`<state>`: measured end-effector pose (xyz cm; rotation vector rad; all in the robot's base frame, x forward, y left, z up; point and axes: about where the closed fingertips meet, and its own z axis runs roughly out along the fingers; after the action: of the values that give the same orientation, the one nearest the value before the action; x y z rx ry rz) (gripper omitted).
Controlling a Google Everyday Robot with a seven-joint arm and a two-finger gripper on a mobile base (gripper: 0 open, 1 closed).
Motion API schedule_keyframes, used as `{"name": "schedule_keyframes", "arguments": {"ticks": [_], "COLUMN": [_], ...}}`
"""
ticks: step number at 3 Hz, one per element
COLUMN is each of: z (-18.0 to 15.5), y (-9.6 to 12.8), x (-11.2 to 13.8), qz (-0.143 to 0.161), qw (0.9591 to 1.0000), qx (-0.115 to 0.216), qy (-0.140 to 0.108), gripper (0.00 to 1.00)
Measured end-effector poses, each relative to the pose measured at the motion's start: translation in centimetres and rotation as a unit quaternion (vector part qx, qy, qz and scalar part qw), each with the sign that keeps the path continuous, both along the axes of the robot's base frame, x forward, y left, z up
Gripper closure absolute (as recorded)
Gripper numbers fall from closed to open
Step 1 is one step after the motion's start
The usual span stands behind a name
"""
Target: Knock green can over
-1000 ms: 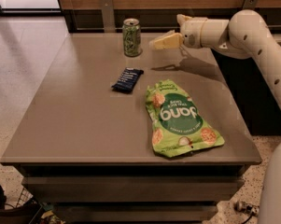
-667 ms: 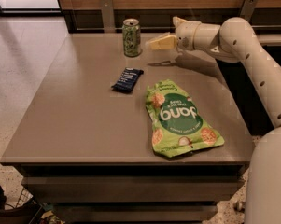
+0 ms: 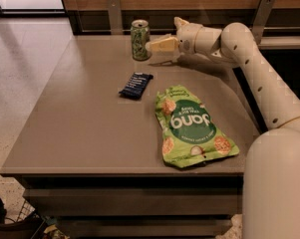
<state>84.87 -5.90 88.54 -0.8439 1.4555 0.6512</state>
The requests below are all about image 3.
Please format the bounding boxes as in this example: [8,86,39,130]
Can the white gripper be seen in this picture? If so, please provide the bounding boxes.
[146,17,202,60]

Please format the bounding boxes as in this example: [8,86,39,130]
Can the green soda can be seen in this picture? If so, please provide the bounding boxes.
[131,19,150,61]

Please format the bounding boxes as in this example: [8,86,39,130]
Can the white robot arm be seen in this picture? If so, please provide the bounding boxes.
[146,17,300,239]

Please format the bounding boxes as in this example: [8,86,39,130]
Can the dark blue snack bar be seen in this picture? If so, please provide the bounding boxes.
[119,72,153,100]

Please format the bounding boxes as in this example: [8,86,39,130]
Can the green rice chips bag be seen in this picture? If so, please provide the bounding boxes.
[155,86,239,168]

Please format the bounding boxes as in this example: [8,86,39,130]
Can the grey cabinet drawers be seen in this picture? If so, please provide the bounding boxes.
[24,176,242,239]

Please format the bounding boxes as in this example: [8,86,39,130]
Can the dark basket with clutter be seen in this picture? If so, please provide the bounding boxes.
[0,198,70,239]

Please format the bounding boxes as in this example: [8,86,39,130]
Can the left metal bracket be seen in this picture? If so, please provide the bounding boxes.
[107,0,124,35]

